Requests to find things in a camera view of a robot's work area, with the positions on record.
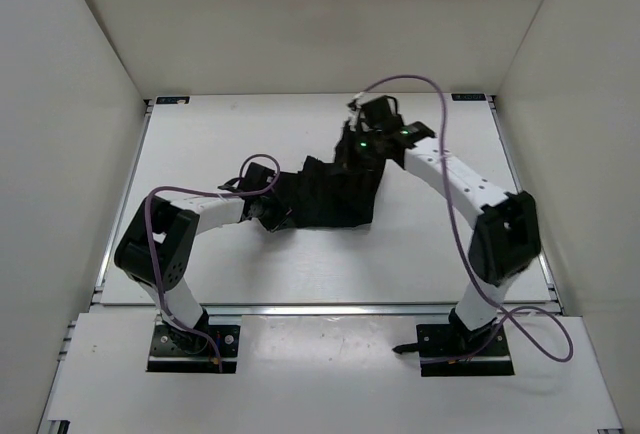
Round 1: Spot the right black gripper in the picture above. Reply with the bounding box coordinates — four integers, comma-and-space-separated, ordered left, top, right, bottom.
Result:
332, 127, 383, 177

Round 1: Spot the black skirt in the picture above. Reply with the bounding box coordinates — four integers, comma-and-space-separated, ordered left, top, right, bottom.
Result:
264, 156, 385, 231

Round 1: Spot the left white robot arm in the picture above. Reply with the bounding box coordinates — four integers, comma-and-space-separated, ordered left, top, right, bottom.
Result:
114, 155, 282, 352

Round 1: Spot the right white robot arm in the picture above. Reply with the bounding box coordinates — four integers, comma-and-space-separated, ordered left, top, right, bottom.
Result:
339, 95, 541, 355

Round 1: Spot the right corner label sticker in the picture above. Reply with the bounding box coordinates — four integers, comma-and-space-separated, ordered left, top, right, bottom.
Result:
451, 93, 486, 102

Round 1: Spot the corner label sticker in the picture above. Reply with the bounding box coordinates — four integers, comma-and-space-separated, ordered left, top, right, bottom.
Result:
451, 93, 486, 102
155, 96, 190, 105

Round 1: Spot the left corner label sticker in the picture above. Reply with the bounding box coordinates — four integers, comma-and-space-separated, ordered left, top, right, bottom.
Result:
155, 96, 190, 105

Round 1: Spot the aluminium table rail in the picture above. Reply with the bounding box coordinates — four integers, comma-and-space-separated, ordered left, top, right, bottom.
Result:
199, 303, 561, 318

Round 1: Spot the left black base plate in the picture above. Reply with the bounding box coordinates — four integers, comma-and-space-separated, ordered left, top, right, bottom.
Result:
146, 318, 241, 374

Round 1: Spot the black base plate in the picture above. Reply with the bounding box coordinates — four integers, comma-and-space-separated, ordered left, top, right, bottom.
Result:
146, 318, 241, 374
392, 324, 515, 378

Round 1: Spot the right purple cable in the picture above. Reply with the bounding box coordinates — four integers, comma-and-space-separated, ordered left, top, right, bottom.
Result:
357, 75, 575, 363

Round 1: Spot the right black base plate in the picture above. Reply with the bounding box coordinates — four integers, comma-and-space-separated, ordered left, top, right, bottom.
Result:
392, 324, 515, 378

